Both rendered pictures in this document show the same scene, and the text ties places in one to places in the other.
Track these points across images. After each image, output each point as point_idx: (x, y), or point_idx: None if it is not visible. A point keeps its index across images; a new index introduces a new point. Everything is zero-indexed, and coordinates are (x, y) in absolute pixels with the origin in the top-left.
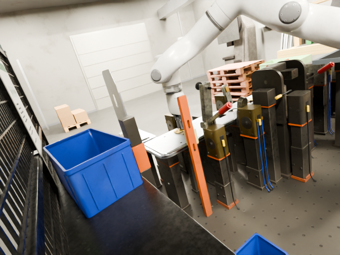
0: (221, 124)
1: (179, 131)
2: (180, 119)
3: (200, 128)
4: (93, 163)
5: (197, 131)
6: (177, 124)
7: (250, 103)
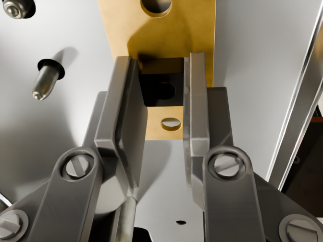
0: (15, 197)
1: (112, 18)
2: (70, 175)
3: (54, 139)
4: None
5: (4, 103)
6: (192, 89)
7: None
